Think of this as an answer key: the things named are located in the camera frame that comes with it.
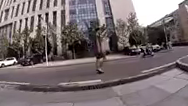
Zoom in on tan stone building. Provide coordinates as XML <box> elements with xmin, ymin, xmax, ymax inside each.
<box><xmin>146</xmin><ymin>0</ymin><xmax>188</xmax><ymax>50</ymax></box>

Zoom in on grey stone kerb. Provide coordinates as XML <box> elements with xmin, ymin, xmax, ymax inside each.
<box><xmin>0</xmin><ymin>57</ymin><xmax>188</xmax><ymax>100</ymax></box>

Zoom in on large grey glass-fronted building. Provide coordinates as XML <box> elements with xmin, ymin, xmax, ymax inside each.
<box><xmin>0</xmin><ymin>0</ymin><xmax>141</xmax><ymax>65</ymax></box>

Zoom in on grey asphalt road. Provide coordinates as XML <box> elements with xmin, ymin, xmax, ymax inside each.
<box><xmin>0</xmin><ymin>44</ymin><xmax>188</xmax><ymax>94</ymax></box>

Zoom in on scooter with rider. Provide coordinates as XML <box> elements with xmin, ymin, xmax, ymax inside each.
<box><xmin>141</xmin><ymin>44</ymin><xmax>156</xmax><ymax>59</ymax></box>

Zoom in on row of trees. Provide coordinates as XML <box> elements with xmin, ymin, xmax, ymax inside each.
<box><xmin>0</xmin><ymin>11</ymin><xmax>147</xmax><ymax>67</ymax></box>

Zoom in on white car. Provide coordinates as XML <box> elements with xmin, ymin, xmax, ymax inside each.
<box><xmin>0</xmin><ymin>56</ymin><xmax>19</xmax><ymax>69</ymax></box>
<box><xmin>139</xmin><ymin>41</ymin><xmax>162</xmax><ymax>54</ymax></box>

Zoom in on drain grate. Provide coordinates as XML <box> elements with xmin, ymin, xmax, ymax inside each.
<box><xmin>79</xmin><ymin>83</ymin><xmax>106</xmax><ymax>92</ymax></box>

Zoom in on person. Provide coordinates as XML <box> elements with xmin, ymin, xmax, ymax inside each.
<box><xmin>89</xmin><ymin>25</ymin><xmax>109</xmax><ymax>75</ymax></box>

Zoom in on pale pole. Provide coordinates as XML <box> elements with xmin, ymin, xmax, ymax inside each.
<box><xmin>41</xmin><ymin>22</ymin><xmax>52</xmax><ymax>67</ymax></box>

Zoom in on dark car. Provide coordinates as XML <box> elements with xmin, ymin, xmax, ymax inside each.
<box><xmin>17</xmin><ymin>53</ymin><xmax>46</xmax><ymax>68</ymax></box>
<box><xmin>122</xmin><ymin>44</ymin><xmax>142</xmax><ymax>57</ymax></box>

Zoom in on grey slab pavement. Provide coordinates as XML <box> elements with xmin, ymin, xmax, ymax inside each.
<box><xmin>0</xmin><ymin>63</ymin><xmax>188</xmax><ymax>106</ymax></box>

